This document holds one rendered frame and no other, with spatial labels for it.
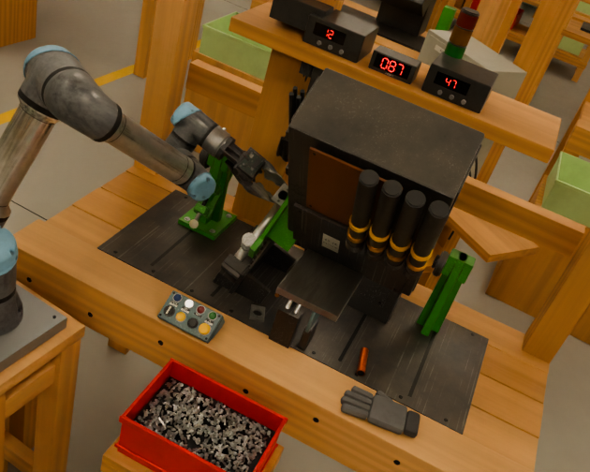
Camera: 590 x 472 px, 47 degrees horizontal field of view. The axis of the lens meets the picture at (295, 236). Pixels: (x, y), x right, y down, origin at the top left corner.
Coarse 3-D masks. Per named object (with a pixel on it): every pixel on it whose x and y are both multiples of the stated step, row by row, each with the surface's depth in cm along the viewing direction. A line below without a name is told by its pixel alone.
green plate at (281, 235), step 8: (280, 208) 172; (280, 216) 175; (272, 224) 175; (280, 224) 176; (264, 232) 177; (272, 232) 178; (280, 232) 177; (288, 232) 176; (264, 240) 183; (280, 240) 178; (288, 240) 177; (288, 248) 178
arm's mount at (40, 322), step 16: (16, 288) 173; (32, 304) 170; (32, 320) 165; (48, 320) 167; (64, 320) 169; (0, 336) 159; (16, 336) 160; (32, 336) 162; (48, 336) 166; (0, 352) 155; (16, 352) 157; (0, 368) 154
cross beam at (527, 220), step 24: (192, 72) 218; (216, 72) 216; (216, 96) 219; (240, 96) 215; (480, 192) 199; (504, 192) 200; (480, 216) 202; (504, 216) 199; (528, 216) 196; (552, 216) 195; (552, 240) 197; (576, 240) 194
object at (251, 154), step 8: (224, 144) 176; (232, 144) 178; (224, 152) 176; (232, 152) 178; (240, 152) 178; (248, 152) 178; (256, 152) 176; (232, 160) 178; (240, 160) 176; (248, 160) 176; (256, 160) 176; (264, 160) 177; (240, 168) 176; (248, 168) 176; (256, 168) 176; (240, 176) 181; (248, 176) 178
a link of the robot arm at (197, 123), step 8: (184, 104) 178; (192, 104) 180; (176, 112) 177; (184, 112) 177; (192, 112) 177; (200, 112) 179; (176, 120) 178; (184, 120) 177; (192, 120) 177; (200, 120) 177; (208, 120) 178; (176, 128) 179; (184, 128) 178; (192, 128) 177; (200, 128) 177; (208, 128) 177; (184, 136) 178; (192, 136) 178; (200, 136) 177; (192, 144) 180; (200, 144) 179
